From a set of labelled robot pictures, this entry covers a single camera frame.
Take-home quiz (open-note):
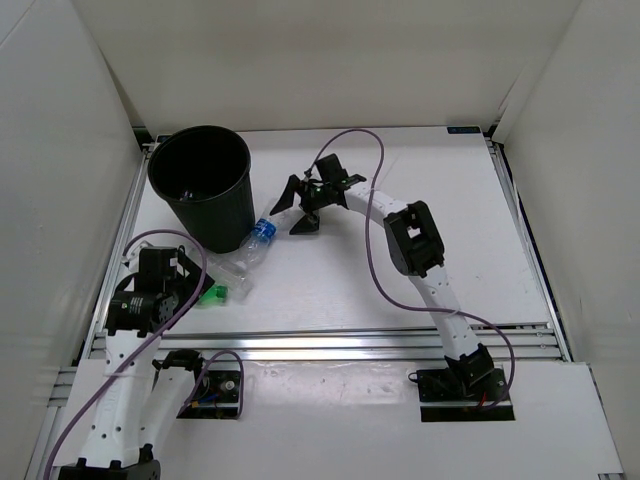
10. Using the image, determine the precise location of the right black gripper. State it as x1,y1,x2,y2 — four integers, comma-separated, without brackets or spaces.
270,176,332,236

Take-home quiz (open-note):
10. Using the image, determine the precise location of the purple cable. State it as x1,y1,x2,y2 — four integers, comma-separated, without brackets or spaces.
43,228,246,480
302,129,517,412

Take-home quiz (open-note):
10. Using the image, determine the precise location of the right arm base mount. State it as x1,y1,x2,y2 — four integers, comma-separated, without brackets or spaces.
407,368,515,423

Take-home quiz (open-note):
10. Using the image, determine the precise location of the green plastic bottle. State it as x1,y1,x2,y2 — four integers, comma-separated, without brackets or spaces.
197,285,229,308

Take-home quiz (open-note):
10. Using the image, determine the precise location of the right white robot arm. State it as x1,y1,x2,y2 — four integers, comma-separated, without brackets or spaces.
270,154,494,400

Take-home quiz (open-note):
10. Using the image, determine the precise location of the aluminium frame rail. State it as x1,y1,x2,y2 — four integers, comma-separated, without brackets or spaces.
79,324,571,362

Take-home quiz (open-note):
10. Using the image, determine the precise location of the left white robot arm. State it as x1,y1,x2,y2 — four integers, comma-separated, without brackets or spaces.
59,245,213,479

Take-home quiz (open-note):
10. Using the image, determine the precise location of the clear crushed plastic bottle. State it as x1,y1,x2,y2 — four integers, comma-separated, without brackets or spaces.
207,253,255,302

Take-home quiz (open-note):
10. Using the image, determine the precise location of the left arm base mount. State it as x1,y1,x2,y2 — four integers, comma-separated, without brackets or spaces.
177,370,242,420

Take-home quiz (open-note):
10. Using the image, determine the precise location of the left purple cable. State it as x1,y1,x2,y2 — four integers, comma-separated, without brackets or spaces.
43,228,246,480

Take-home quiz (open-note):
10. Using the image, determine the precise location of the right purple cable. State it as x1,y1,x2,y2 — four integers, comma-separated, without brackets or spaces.
302,129,517,412

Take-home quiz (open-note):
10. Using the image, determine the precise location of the black plastic waste bin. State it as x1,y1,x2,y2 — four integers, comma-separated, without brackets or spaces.
148,125,256,254

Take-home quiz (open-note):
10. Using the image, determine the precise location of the blue label bottle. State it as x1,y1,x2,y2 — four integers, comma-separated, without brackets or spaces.
238,198,293,270

